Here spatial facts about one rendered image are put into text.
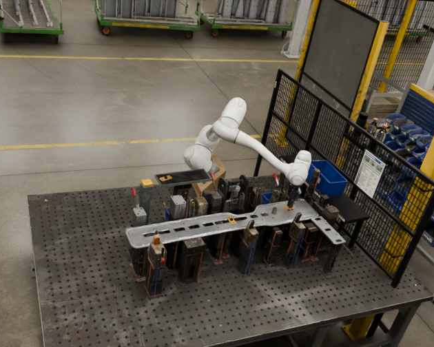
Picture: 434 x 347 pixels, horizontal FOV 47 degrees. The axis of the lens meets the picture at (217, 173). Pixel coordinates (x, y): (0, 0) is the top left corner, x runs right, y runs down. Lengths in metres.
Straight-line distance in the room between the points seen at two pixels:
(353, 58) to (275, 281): 2.75
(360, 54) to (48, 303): 3.73
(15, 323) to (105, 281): 0.97
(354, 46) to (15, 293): 3.87
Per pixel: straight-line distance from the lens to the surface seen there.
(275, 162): 3.21
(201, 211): 3.31
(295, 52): 10.22
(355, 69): 5.32
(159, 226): 3.17
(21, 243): 4.59
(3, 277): 4.30
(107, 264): 3.32
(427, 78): 7.39
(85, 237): 3.52
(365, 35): 5.24
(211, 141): 3.85
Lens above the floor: 2.98
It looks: 32 degrees down
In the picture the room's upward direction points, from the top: 11 degrees clockwise
